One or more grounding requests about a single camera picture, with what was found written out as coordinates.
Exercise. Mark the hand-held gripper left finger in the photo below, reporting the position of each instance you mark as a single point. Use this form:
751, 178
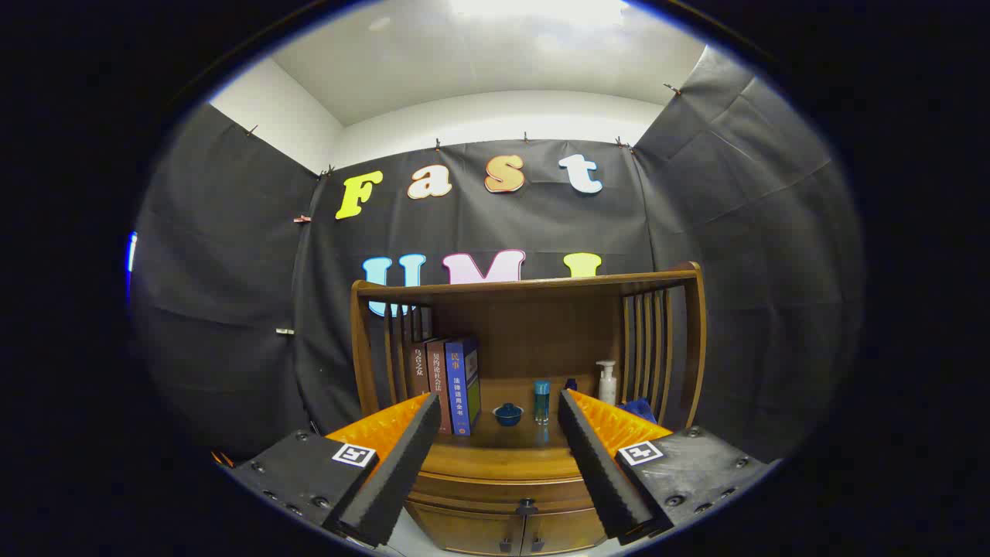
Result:
402, 464

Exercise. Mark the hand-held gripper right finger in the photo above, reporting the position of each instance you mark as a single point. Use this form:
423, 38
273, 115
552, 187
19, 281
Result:
599, 472

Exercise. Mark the wooden drawer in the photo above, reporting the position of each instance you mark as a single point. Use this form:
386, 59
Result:
479, 491

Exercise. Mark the wooden cabinet door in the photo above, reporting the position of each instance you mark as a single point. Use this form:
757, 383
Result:
564, 532
472, 532

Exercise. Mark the wooden countertop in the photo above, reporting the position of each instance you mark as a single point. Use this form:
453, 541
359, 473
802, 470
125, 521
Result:
510, 445

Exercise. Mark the wooden cabinet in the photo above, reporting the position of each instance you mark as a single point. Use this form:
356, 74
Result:
534, 325

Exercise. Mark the folded blue towel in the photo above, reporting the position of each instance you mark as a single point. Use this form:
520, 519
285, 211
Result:
640, 408

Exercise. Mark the white pump bottle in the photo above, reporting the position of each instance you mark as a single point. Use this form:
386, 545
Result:
607, 387

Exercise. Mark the tall clear blue bottle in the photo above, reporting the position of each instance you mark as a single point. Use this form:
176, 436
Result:
541, 402

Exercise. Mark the reddish brown book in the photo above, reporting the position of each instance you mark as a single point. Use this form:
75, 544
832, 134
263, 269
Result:
438, 379

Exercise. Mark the blue book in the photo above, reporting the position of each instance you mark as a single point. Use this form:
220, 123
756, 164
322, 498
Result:
460, 387

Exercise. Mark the dark brown book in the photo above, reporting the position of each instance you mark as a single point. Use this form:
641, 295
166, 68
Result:
418, 367

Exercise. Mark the blue lidded teacup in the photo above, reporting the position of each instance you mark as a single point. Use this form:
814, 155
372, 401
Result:
508, 415

